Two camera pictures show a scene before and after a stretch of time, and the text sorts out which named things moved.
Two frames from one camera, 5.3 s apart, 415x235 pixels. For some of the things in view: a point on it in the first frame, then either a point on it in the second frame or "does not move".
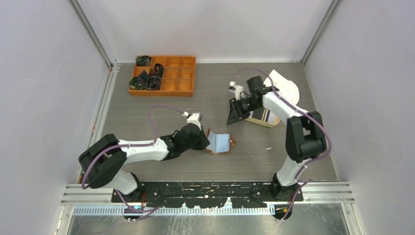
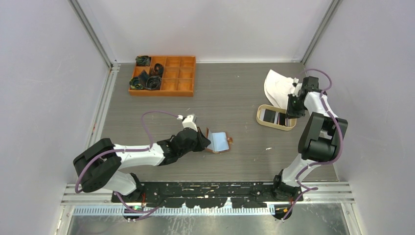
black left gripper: [203, 142] does not move
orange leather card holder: [219, 143] does not move
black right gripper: [236, 112] -> [291, 113]
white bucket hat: [287, 88] does not move
